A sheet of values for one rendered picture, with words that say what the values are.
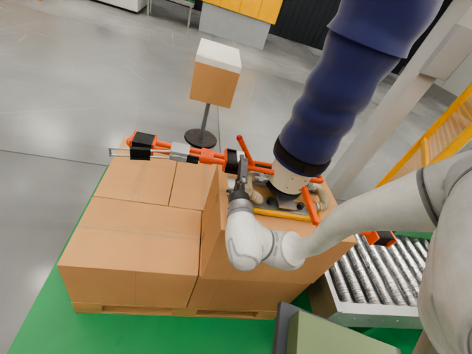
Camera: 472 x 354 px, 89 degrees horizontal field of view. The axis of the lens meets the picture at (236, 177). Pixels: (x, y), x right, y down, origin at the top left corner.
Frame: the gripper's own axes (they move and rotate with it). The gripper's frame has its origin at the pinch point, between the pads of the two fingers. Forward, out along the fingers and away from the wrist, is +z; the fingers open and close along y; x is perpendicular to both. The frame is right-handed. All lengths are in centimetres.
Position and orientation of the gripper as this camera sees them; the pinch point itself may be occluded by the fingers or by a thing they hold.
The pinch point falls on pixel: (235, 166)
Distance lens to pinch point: 94.8
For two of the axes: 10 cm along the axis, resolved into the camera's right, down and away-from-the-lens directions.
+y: -2.7, 7.2, 6.4
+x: 9.6, 1.6, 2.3
